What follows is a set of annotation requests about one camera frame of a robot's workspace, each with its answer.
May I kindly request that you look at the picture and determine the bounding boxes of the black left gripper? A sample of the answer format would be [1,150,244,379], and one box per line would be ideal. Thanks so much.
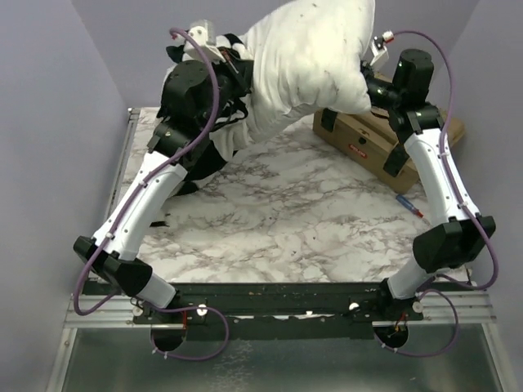
[200,47,257,132]

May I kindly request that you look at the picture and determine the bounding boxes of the black and white checkered pillowcase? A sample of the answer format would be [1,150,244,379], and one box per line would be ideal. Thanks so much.
[170,33,253,197]

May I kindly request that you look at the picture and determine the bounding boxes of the white pillow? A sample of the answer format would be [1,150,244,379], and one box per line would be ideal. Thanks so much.
[242,1,375,143]

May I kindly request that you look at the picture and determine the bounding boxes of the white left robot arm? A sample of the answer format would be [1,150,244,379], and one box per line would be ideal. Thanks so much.
[74,58,253,323]

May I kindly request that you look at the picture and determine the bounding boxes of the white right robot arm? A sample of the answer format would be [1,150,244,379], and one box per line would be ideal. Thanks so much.
[361,65,496,319]

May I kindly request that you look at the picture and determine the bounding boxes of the tan plastic toolbox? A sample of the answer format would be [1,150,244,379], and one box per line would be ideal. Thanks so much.
[312,71,466,195]

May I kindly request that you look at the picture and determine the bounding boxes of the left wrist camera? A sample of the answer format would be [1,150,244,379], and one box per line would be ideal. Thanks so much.
[161,20,230,119]

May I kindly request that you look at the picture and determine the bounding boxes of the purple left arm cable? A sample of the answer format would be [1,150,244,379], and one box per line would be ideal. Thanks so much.
[72,26,230,361]

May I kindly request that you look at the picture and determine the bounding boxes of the blue handled screwdriver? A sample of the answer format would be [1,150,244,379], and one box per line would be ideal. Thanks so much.
[396,194,424,219]

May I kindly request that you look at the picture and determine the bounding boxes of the aluminium left side rail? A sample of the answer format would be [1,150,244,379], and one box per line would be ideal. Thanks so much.
[104,108,141,221]

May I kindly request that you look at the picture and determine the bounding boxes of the yellow handled pliers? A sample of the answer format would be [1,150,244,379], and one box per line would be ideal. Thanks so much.
[150,220,169,227]

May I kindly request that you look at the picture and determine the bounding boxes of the black front mounting rail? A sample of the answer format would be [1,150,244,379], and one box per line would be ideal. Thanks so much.
[131,283,423,350]

